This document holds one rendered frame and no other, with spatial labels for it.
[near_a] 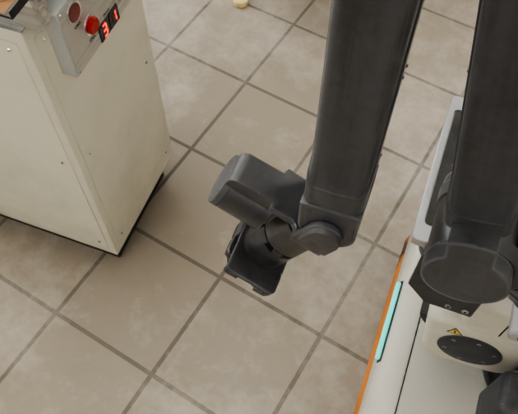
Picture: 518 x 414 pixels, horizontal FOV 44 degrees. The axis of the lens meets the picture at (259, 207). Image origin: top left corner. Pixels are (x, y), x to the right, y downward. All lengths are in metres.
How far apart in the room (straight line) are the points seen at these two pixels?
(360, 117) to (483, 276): 0.18
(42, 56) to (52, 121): 0.15
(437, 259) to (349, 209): 0.09
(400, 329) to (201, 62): 1.14
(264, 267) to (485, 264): 0.28
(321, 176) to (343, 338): 1.10
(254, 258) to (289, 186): 0.12
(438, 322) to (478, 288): 0.47
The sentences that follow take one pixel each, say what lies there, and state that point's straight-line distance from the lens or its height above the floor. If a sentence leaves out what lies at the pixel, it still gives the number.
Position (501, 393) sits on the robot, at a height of 0.52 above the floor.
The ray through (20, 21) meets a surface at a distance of 1.04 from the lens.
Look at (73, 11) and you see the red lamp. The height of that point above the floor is 0.82.
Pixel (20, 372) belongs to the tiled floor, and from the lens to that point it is 1.68.
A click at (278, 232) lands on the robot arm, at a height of 0.93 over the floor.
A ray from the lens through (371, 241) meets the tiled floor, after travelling 1.74.
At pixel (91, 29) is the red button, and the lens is 1.13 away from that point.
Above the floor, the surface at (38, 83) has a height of 0.72.
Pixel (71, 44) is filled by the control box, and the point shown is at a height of 0.77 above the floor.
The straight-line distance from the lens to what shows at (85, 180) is 1.34.
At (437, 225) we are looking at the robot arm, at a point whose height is 1.03.
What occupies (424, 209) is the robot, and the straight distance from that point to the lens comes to 0.84.
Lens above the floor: 1.52
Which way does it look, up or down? 60 degrees down
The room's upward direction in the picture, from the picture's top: straight up
